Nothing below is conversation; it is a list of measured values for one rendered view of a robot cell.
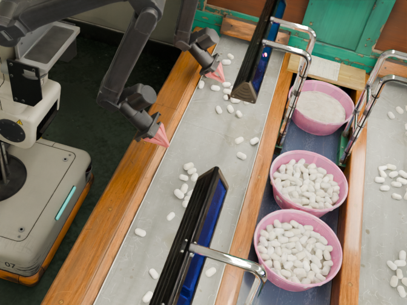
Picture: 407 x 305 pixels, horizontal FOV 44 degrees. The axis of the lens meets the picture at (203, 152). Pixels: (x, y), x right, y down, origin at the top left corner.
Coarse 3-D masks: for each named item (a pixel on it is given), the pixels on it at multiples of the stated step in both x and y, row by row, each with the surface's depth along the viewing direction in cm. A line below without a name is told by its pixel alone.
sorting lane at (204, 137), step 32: (192, 96) 193; (192, 128) 180; (224, 128) 183; (256, 128) 185; (192, 160) 169; (224, 160) 172; (160, 192) 158; (160, 224) 149; (224, 224) 153; (128, 256) 140; (160, 256) 142; (128, 288) 134
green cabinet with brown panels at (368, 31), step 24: (216, 0) 215; (240, 0) 212; (264, 0) 209; (288, 0) 207; (312, 0) 203; (336, 0) 201; (360, 0) 198; (384, 0) 195; (312, 24) 210; (336, 24) 208; (360, 24) 205; (384, 24) 201; (360, 48) 211; (384, 48) 210
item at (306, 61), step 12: (276, 24) 169; (288, 24) 168; (300, 24) 167; (312, 36) 168; (276, 48) 157; (288, 48) 157; (300, 48) 157; (312, 48) 172; (300, 72) 162; (300, 84) 164; (288, 108) 173; (288, 120) 176; (276, 144) 185
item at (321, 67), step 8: (312, 56) 217; (312, 64) 213; (320, 64) 214; (328, 64) 215; (336, 64) 216; (312, 72) 209; (320, 72) 210; (328, 72) 211; (336, 72) 212; (336, 80) 208
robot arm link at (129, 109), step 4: (124, 104) 146; (128, 104) 146; (120, 108) 146; (124, 108) 146; (128, 108) 146; (132, 108) 147; (120, 112) 148; (124, 112) 147; (128, 112) 147; (132, 112) 147; (136, 112) 148; (140, 112) 149; (124, 116) 149; (128, 116) 148; (132, 116) 148
